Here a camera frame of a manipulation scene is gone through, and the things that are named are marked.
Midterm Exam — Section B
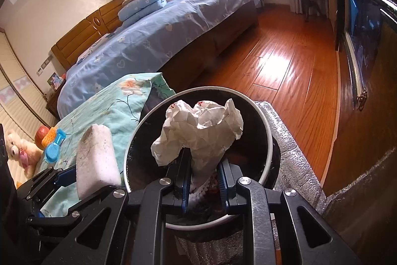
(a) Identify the black white-rimmed trash bin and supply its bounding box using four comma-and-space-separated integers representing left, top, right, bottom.
124, 85, 281, 230

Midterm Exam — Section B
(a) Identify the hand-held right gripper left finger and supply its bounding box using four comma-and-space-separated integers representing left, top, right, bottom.
41, 148, 193, 265

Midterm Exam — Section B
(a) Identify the wooden cabinet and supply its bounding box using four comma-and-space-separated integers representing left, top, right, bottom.
321, 0, 397, 191

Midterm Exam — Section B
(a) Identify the silver foil mat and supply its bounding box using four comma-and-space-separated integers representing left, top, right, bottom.
174, 100, 397, 265

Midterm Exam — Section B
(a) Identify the white sponge block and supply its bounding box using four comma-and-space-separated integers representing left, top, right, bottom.
75, 124, 122, 200

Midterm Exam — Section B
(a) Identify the black television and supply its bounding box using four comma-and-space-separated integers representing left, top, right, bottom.
330, 0, 397, 110

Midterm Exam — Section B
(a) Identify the white wardrobe door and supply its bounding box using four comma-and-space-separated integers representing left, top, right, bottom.
0, 32, 59, 141

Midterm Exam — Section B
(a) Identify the wooden headboard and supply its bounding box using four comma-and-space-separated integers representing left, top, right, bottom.
51, 0, 135, 71

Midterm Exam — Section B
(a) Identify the folded blue blanket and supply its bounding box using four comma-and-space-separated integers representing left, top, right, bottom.
118, 0, 166, 22

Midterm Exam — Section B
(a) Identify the white paper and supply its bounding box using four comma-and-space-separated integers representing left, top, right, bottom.
151, 99, 244, 188

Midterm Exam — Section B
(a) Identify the bed with blue sheet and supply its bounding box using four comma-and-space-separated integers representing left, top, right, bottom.
46, 0, 261, 121

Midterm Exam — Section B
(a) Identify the floral turquoise bedsheet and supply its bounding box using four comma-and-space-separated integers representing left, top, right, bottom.
23, 73, 176, 219

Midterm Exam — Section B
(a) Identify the cream teddy bear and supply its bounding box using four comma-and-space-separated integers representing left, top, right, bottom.
5, 131, 42, 179

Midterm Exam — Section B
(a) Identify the red yellow apple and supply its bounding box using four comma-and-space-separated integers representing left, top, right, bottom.
35, 126, 52, 149

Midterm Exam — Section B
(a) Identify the dark wooden nightstand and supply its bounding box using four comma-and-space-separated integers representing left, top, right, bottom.
46, 79, 67, 121

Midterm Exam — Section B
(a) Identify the white foam fruit net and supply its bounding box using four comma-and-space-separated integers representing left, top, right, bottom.
190, 176, 219, 202

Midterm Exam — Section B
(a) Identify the black coat rack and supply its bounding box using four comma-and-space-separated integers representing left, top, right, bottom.
299, 0, 321, 22

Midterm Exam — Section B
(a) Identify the blue printed pillow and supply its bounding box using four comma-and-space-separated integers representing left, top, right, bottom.
77, 37, 106, 63

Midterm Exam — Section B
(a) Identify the white wall switch panel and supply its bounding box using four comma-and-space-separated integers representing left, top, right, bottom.
36, 56, 53, 76

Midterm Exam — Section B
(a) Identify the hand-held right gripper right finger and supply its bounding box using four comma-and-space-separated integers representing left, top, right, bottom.
216, 159, 364, 265

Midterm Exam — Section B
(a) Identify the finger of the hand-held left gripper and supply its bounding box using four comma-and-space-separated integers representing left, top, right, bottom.
17, 166, 79, 204
26, 202, 86, 227

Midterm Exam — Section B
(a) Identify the framed photo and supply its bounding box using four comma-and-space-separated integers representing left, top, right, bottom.
47, 73, 61, 90

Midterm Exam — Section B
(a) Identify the blue plastic toy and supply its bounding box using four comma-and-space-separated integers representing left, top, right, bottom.
43, 130, 67, 164

